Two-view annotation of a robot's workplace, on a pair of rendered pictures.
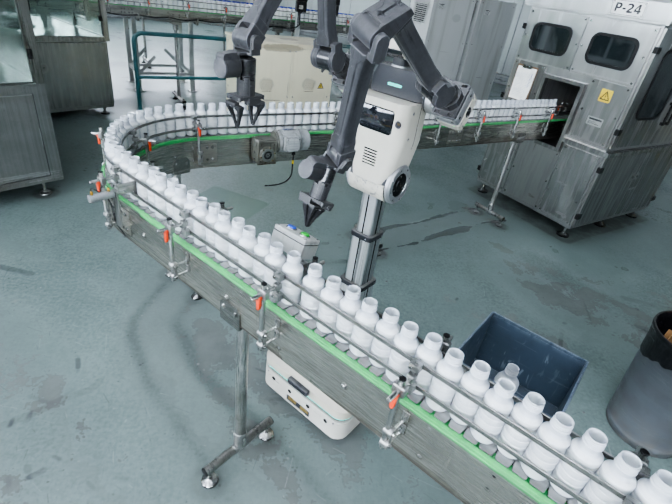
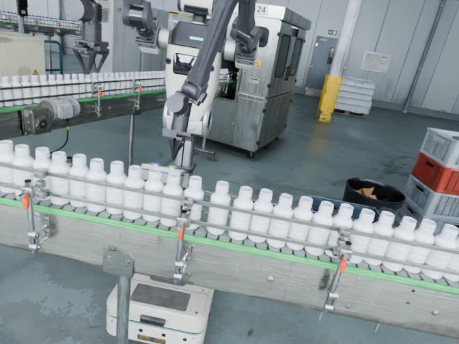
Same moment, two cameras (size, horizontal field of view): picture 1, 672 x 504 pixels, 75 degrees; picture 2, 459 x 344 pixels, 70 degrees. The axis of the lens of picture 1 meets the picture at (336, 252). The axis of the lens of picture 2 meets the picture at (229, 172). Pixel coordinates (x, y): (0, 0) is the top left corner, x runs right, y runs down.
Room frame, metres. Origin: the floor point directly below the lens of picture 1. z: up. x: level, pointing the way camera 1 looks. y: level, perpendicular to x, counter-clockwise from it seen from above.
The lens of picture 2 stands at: (0.23, 0.51, 1.56)
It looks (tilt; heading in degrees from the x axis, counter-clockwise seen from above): 22 degrees down; 328
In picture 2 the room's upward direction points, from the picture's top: 9 degrees clockwise
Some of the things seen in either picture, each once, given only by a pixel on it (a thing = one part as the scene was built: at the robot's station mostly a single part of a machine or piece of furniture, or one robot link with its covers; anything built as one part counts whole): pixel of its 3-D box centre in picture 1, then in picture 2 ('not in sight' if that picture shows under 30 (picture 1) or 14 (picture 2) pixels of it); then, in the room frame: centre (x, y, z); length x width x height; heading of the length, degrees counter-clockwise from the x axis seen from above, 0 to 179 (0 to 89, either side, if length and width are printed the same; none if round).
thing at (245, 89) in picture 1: (245, 87); (91, 33); (1.39, 0.35, 1.51); 0.10 x 0.07 x 0.07; 144
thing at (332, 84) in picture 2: not in sight; (328, 98); (6.16, -5.77, 0.55); 0.40 x 0.40 x 1.10; 54
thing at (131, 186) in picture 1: (120, 213); not in sight; (1.45, 0.84, 0.96); 0.23 x 0.10 x 0.27; 144
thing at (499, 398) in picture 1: (494, 410); (399, 243); (0.66, -0.39, 1.08); 0.06 x 0.06 x 0.17
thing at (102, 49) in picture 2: (249, 110); (94, 58); (1.40, 0.34, 1.44); 0.07 x 0.07 x 0.09; 54
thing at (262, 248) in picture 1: (263, 258); (154, 194); (1.11, 0.21, 1.08); 0.06 x 0.06 x 0.17
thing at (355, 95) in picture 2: not in sight; (347, 95); (7.26, -7.67, 0.50); 1.24 x 1.03 x 1.00; 57
